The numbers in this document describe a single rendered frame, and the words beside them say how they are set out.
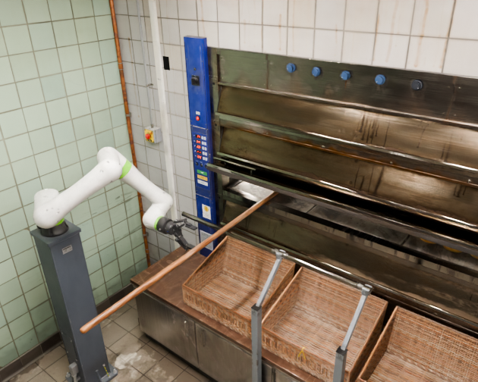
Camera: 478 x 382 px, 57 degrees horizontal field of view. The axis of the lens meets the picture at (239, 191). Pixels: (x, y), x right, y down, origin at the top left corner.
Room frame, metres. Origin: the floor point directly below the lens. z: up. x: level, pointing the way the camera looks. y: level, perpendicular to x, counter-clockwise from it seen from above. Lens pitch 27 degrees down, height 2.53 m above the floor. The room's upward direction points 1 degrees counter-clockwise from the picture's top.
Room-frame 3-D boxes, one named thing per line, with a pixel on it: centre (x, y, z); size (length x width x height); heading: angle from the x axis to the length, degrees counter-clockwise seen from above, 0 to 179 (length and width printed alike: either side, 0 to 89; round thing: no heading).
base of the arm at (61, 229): (2.18, 1.10, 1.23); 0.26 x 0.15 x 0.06; 49
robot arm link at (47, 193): (2.13, 1.05, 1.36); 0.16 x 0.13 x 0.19; 18
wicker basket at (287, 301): (1.85, -0.45, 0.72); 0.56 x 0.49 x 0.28; 52
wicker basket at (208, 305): (2.22, 0.02, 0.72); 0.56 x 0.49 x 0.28; 52
